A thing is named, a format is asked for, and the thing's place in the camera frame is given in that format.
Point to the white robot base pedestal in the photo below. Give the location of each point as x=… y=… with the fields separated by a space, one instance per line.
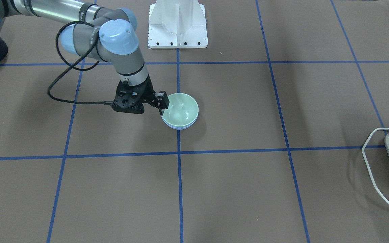
x=177 y=24

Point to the green bowl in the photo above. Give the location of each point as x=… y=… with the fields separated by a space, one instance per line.
x=182 y=109

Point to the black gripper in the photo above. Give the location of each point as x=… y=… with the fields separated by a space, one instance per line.
x=147 y=90

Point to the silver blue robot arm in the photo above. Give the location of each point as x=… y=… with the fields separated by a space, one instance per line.
x=103 y=34

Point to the blue bowl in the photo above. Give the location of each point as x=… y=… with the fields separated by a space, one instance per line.
x=179 y=127

